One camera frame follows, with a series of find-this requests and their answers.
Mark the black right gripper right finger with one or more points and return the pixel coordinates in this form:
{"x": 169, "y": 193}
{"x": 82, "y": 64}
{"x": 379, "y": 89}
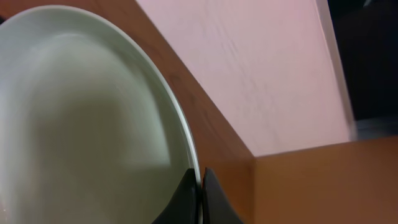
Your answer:
{"x": 216, "y": 207}

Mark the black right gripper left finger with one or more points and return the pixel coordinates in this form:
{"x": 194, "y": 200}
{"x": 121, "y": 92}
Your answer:
{"x": 183, "y": 206}

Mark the light blue plate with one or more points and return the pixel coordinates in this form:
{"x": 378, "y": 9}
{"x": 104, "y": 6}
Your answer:
{"x": 90, "y": 130}

